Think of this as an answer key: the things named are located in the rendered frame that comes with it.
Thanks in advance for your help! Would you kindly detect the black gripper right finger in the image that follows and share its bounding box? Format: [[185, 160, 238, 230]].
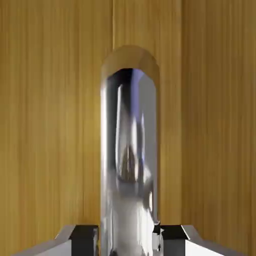
[[152, 220, 244, 256]]

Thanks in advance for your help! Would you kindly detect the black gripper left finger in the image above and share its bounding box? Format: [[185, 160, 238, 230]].
[[11, 224, 101, 256]]

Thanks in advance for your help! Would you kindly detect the curved silver metal handle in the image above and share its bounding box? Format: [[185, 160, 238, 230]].
[[99, 44, 161, 256]]

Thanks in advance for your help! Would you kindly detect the light wood drawer front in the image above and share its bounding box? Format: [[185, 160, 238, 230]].
[[0, 0, 256, 256]]

